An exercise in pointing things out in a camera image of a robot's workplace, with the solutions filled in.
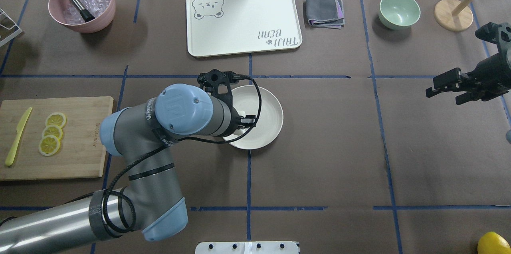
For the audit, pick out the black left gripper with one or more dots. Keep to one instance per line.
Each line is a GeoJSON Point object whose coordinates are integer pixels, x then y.
{"type": "Point", "coordinates": [236, 124]}

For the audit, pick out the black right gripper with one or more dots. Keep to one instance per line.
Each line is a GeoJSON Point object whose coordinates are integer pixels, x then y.
{"type": "Point", "coordinates": [494, 70]}

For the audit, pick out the white bear tray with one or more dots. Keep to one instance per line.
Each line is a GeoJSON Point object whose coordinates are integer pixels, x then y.
{"type": "Point", "coordinates": [225, 27]}

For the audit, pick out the round white plate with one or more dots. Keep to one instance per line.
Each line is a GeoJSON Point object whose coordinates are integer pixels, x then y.
{"type": "Point", "coordinates": [246, 101]}

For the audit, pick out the wooden mug stand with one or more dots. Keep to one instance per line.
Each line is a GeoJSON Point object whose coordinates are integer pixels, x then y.
{"type": "Point", "coordinates": [454, 15]}

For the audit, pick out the green bowl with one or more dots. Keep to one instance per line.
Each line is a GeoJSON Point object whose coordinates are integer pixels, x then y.
{"type": "Point", "coordinates": [398, 14]}

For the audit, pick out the folded grey purple cloths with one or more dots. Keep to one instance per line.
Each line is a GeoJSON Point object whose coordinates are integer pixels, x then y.
{"type": "Point", "coordinates": [325, 13]}

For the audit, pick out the pink bowl with ice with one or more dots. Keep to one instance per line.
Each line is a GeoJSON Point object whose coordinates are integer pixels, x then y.
{"type": "Point", "coordinates": [63, 12]}

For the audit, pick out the wooden cutting board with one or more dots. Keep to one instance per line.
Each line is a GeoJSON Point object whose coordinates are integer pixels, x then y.
{"type": "Point", "coordinates": [81, 154]}

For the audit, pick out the yellow lemon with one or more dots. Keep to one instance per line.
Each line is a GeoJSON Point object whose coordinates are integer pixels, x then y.
{"type": "Point", "coordinates": [493, 243]}

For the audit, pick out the lemon slice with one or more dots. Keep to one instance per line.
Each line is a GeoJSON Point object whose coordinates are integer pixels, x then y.
{"type": "Point", "coordinates": [49, 145]}
{"type": "Point", "coordinates": [56, 118]}
{"type": "Point", "coordinates": [54, 130]}

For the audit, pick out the cup drying rack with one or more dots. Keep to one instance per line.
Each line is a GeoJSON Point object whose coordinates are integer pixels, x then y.
{"type": "Point", "coordinates": [9, 30]}

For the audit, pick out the yellow plastic knife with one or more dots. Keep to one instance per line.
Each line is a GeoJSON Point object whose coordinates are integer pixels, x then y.
{"type": "Point", "coordinates": [19, 131]}

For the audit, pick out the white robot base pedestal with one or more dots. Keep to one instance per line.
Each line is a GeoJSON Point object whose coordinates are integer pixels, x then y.
{"type": "Point", "coordinates": [248, 247]}

